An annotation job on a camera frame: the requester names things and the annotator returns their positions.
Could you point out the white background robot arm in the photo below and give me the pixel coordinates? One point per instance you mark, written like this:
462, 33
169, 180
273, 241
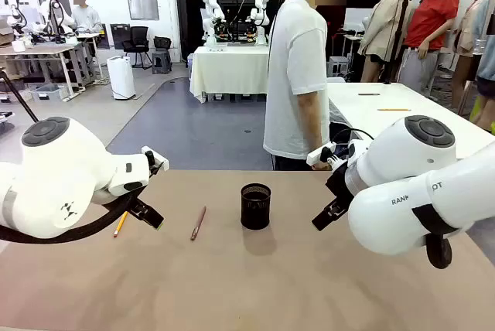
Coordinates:
212, 18
261, 16

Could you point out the black office chair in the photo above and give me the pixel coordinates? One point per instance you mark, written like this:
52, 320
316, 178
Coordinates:
137, 43

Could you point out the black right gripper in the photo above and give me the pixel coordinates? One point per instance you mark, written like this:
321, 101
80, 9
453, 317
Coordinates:
338, 184

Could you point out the white air purifier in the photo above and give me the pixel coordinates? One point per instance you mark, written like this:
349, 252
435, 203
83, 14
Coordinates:
121, 77

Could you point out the person's right hand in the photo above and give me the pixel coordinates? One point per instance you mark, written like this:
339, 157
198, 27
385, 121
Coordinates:
324, 168

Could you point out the clear plastic bin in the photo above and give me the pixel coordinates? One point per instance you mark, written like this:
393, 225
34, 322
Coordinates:
48, 93

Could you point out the reddish brown pencil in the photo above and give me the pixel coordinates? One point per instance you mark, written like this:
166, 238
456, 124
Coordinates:
198, 222

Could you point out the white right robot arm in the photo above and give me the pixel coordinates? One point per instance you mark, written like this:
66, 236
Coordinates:
406, 176

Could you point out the seated person in white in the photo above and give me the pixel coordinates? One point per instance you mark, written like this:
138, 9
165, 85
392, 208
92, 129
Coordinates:
86, 14

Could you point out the black mesh pen holder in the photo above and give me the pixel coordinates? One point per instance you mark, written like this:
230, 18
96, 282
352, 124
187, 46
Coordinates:
255, 211

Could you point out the grey work desk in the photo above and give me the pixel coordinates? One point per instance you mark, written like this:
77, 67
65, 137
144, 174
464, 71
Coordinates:
42, 52

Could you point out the table with white cloth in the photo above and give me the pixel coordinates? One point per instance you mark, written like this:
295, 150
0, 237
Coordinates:
228, 72

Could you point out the person in red shirt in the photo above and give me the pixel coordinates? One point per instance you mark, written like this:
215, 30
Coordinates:
429, 25

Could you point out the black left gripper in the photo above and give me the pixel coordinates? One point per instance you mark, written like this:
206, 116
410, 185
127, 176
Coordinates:
152, 166

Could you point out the black tripod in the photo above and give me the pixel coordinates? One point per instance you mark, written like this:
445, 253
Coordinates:
398, 37

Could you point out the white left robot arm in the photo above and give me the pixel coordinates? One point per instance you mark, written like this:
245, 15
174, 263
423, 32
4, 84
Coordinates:
58, 176

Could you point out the black stool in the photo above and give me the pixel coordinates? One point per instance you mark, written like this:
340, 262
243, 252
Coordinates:
161, 62

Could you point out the yellow pencil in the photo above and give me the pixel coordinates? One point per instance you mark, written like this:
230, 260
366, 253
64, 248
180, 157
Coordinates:
393, 109
120, 224

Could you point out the mannequin in beige coat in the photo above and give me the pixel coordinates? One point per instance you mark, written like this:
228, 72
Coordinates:
383, 25

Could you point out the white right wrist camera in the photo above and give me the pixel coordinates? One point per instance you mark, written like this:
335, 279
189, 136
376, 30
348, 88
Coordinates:
319, 155

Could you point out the person in white T-shirt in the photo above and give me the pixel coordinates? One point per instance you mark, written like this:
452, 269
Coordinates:
294, 76

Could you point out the person's right forearm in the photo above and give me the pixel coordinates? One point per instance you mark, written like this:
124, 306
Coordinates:
315, 137

